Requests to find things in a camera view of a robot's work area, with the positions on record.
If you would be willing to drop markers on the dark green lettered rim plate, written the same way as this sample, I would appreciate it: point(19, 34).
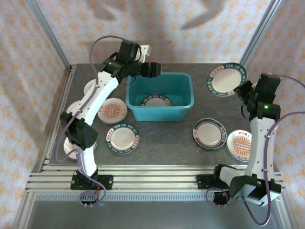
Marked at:
point(122, 140)
point(226, 80)
point(156, 102)

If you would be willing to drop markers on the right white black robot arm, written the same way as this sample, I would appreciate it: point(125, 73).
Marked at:
point(258, 148)

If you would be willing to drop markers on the grey metal panel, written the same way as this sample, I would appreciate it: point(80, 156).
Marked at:
point(155, 214)

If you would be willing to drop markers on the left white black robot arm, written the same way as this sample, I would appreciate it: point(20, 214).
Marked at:
point(100, 95)

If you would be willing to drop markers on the teal plastic bin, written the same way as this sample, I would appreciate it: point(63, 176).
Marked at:
point(159, 113)

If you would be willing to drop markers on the white plate flower outline print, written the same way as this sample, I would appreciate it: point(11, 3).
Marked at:
point(89, 87)

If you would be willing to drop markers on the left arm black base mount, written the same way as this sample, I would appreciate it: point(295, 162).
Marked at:
point(107, 181)

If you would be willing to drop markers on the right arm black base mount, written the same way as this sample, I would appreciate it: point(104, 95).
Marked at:
point(202, 182)

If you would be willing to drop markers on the aluminium mounting rails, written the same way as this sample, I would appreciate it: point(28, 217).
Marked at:
point(155, 177)

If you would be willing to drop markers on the aluminium side rail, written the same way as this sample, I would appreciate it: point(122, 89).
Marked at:
point(58, 114)

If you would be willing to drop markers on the orange sunburst print plate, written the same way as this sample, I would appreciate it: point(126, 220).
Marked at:
point(238, 144)
point(69, 148)
point(113, 112)

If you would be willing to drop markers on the aluminium frame post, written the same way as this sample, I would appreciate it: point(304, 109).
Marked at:
point(51, 38)
point(259, 33)

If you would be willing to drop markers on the white plate red characters print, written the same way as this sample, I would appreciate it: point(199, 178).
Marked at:
point(72, 107)

